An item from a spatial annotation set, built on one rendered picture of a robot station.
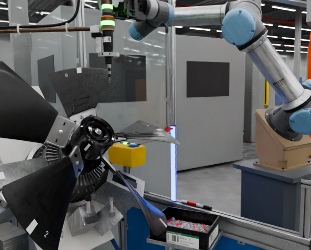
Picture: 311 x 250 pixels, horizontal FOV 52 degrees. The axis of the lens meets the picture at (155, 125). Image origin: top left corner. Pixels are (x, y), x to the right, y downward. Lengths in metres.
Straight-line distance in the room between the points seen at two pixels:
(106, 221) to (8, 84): 0.52
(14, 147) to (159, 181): 1.48
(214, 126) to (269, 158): 3.92
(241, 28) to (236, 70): 4.50
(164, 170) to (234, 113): 3.30
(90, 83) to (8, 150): 0.36
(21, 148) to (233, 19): 0.84
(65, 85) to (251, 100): 6.74
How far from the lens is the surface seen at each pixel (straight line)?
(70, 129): 1.02
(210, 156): 5.38
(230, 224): 1.30
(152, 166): 2.38
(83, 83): 1.20
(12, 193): 0.79
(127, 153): 1.50
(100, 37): 1.09
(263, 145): 1.47
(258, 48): 1.20
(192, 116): 5.03
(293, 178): 1.35
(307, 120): 1.27
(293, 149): 1.47
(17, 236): 1.29
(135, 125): 1.27
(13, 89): 1.00
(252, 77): 7.72
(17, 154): 1.19
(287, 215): 1.44
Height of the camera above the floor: 1.36
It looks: 7 degrees down
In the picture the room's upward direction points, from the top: 1 degrees counter-clockwise
